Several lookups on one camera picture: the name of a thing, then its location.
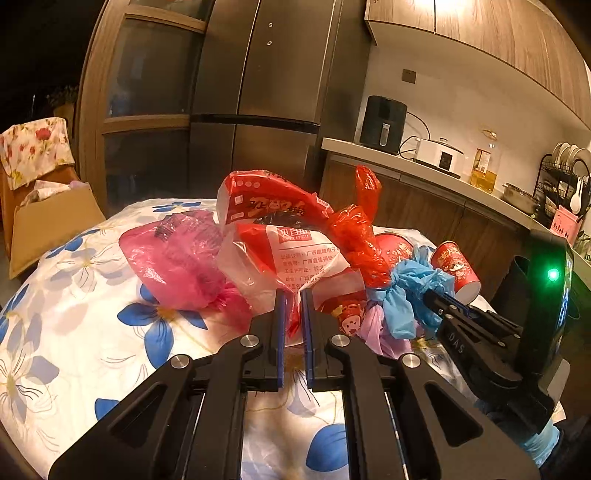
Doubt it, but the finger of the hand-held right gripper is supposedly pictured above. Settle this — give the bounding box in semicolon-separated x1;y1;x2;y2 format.
436;313;522;398
422;287;525;340

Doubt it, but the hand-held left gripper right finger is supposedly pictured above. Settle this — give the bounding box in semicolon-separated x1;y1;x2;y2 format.
301;290;541;480

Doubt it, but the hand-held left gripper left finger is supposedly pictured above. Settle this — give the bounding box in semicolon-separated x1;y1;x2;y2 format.
48;290;287;480

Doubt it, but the blue plastic bag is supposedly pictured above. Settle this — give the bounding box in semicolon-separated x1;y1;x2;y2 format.
383;247;455;340

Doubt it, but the white printed plastic bag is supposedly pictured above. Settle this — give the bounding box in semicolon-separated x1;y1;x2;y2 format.
217;222;368;347

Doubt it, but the red plastic bag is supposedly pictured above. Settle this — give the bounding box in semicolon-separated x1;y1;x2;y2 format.
325;165;393;289

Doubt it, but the person's right hand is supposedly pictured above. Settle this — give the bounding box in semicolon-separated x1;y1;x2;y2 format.
519;420;561;468

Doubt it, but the red paper cup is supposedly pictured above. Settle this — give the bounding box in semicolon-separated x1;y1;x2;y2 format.
430;240;482;304
318;295;370;340

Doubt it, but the purple plastic bag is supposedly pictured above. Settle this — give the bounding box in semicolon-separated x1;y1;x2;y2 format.
358;300;399;358

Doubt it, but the pink basket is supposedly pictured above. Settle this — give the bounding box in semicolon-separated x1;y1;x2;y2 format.
551;205;583;247

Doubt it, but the wooden kitchen counter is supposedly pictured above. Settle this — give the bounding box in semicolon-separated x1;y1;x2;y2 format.
318;137;591;296

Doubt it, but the steel pot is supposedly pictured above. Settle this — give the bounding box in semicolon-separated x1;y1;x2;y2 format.
502;182;541;215

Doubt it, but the white rice spoon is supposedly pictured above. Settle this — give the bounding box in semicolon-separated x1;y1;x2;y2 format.
570;178;587;214

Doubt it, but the pink plastic bag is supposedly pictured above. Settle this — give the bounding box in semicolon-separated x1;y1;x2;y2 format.
119;210;252;330

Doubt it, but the cooking oil bottle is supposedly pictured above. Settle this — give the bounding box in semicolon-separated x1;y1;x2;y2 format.
470;130;502;195

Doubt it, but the black dish rack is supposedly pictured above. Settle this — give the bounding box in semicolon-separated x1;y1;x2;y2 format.
533;142;591;232

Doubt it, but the red printed packet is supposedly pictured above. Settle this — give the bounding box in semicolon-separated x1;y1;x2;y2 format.
216;170;334;232

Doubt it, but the white rice cooker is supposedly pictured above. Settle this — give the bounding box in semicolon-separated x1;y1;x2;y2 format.
413;137;465;180

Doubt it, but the black air fryer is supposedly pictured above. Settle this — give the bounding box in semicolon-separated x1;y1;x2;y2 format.
360;95;408;155

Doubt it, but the steel refrigerator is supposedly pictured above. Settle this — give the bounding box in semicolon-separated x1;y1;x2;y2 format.
189;0;370;208

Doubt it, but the cardboard box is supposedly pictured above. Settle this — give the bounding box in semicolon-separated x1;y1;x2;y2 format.
9;182;107;280

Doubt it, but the pale cloth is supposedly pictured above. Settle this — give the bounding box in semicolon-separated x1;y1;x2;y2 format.
21;180;90;206

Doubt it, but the wooden glass door cabinet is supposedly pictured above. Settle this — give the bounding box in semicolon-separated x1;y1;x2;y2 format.
76;0;215;217

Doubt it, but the rose print cloth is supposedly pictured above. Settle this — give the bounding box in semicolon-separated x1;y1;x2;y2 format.
0;117;75;191

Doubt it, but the wooden wall cabinet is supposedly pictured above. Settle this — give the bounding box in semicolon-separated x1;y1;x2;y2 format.
365;0;591;134

